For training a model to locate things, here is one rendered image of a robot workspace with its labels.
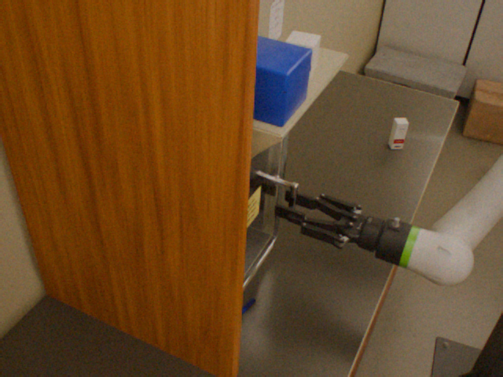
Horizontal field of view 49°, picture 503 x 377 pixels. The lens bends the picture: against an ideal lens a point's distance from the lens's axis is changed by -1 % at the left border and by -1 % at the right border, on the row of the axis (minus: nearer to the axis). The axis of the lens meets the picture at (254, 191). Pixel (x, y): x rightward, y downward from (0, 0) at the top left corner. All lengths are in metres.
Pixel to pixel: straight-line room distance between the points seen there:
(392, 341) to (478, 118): 1.81
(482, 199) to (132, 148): 0.75
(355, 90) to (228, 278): 1.35
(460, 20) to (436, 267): 2.96
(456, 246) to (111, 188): 0.68
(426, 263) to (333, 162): 0.67
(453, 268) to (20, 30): 0.89
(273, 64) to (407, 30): 3.29
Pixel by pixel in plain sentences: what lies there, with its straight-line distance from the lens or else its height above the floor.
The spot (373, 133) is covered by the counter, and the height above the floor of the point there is 0.94.
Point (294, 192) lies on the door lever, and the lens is 1.23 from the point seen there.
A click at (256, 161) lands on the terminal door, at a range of 1.07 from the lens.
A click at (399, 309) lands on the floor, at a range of 2.64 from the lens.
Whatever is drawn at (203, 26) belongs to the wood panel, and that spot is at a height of 1.69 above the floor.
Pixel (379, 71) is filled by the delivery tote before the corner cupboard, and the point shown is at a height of 0.33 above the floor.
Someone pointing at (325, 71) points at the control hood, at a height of 1.51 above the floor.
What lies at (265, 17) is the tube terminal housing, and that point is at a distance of 0.96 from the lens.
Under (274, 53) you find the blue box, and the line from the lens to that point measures 0.86.
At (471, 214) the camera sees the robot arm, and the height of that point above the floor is 1.19.
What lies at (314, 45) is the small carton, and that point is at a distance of 0.97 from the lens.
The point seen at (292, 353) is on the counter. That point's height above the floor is 0.94.
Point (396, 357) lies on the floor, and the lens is 2.47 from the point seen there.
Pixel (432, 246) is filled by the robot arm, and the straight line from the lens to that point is 1.18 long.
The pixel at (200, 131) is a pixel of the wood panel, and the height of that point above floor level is 1.53.
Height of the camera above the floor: 1.97
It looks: 40 degrees down
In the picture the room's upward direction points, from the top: 4 degrees clockwise
